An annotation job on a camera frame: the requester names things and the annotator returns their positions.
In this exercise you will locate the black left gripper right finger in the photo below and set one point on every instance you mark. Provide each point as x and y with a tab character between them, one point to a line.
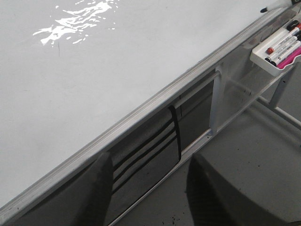
214	201

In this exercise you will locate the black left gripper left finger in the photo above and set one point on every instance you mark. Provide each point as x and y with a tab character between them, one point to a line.
91	192

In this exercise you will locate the white glossy whiteboard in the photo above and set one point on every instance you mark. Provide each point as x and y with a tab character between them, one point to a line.
76	76

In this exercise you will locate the grey fabric pocket organizer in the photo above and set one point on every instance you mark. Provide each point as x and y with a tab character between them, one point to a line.
144	157

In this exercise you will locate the dark grey panel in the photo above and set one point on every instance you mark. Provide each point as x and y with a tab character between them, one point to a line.
194	115

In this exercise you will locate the white plastic marker tray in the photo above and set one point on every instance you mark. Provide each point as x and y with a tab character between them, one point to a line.
259	54

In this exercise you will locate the pink highlighter marker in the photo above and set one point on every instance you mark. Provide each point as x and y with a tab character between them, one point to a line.
289	59

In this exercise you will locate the red capped marker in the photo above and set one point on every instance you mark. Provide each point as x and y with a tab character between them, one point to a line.
283	39

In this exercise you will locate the grey metal stand frame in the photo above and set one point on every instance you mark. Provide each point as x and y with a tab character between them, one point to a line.
238	82

